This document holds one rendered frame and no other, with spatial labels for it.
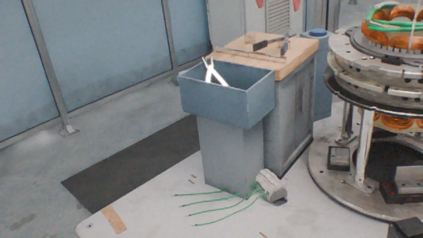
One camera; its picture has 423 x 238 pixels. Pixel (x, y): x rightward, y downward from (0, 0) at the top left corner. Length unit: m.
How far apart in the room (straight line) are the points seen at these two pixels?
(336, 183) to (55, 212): 1.67
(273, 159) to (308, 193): 0.11
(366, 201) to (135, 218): 0.50
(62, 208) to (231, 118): 1.64
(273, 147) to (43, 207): 1.67
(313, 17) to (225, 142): 0.59
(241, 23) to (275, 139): 2.26
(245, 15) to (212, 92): 2.32
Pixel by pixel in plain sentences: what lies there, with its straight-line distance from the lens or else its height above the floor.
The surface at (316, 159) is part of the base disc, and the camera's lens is 0.97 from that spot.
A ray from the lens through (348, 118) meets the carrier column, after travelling 1.01.
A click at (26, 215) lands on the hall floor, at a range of 2.34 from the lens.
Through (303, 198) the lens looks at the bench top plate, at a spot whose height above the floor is 0.78.
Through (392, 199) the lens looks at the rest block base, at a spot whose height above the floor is 0.81.
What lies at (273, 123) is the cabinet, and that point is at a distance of 0.85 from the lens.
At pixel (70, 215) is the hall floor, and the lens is 2.22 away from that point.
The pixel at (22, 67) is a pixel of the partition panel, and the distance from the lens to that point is 2.73.
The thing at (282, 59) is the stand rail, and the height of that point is 1.07.
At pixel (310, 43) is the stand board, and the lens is 0.93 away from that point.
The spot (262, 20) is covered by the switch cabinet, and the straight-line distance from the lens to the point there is 3.19.
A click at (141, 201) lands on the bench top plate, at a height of 0.78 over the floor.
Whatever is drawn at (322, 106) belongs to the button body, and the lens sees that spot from 1.16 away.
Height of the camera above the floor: 1.38
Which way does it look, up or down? 29 degrees down
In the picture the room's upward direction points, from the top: 6 degrees counter-clockwise
